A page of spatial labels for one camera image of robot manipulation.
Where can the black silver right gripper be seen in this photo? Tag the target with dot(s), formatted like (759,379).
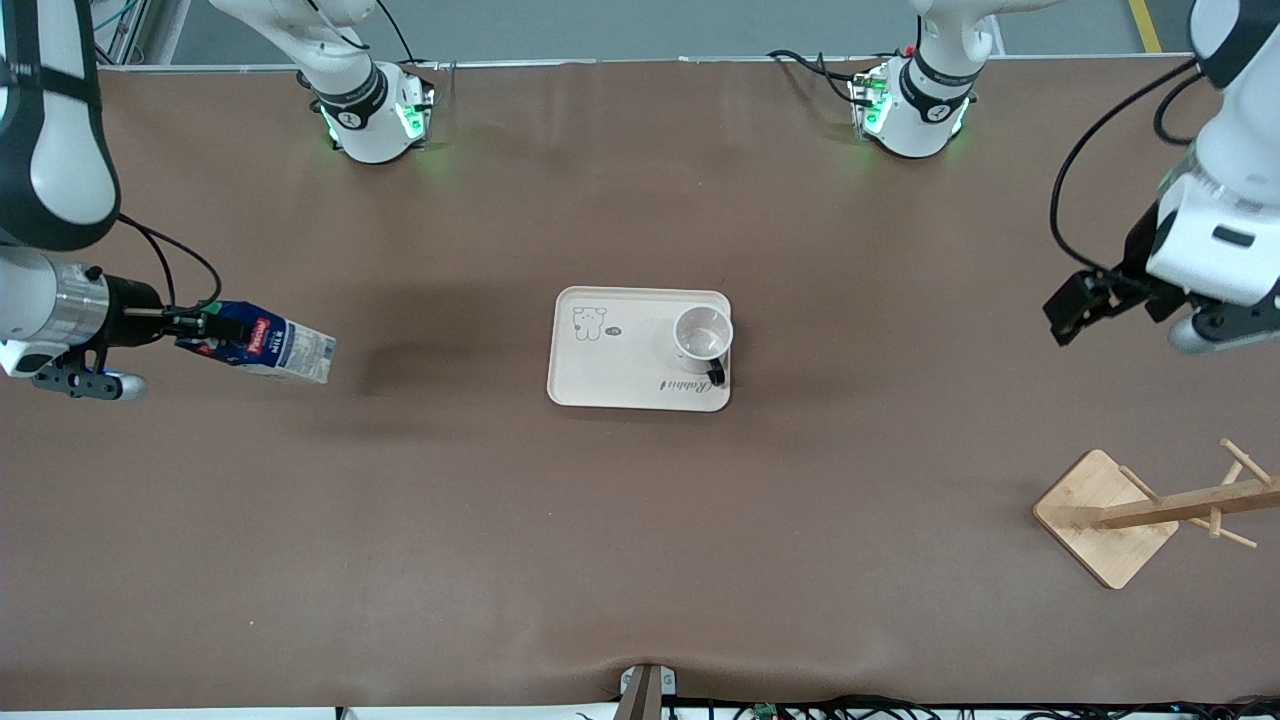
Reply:
(133,299)

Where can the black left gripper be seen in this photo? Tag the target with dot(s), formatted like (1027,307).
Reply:
(1136,262)

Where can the blue milk carton green cap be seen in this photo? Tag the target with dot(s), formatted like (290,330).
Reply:
(285,348)

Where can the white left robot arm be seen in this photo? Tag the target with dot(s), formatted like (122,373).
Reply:
(915,115)

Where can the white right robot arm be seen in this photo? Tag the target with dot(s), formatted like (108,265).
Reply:
(365,120)

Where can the wooden cup rack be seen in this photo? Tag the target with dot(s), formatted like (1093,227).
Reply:
(1100,520)

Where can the cream tray with bear print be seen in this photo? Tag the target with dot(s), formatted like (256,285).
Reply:
(620,370)

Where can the aluminium frame profile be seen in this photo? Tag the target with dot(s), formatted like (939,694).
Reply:
(125,35)

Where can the metal camera mount clamp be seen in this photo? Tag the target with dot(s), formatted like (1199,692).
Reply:
(648,692)

